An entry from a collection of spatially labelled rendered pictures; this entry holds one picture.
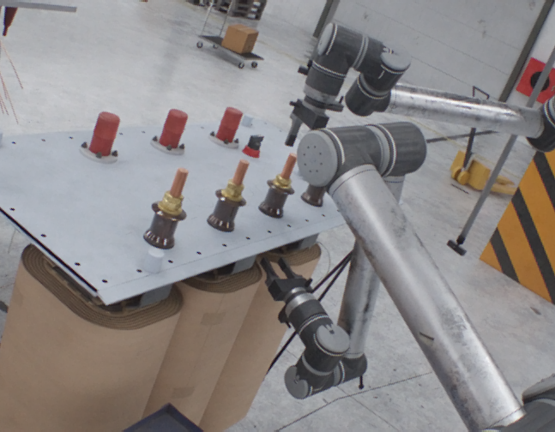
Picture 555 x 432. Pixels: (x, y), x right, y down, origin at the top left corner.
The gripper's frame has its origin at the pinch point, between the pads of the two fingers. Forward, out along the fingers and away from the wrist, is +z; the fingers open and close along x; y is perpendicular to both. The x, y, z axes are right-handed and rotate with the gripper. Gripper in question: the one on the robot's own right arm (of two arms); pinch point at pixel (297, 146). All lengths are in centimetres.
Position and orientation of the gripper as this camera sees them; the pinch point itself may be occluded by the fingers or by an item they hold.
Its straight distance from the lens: 220.0
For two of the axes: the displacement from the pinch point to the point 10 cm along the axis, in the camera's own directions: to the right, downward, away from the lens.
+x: 4.0, 5.1, -7.6
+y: -8.4, -1.1, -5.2
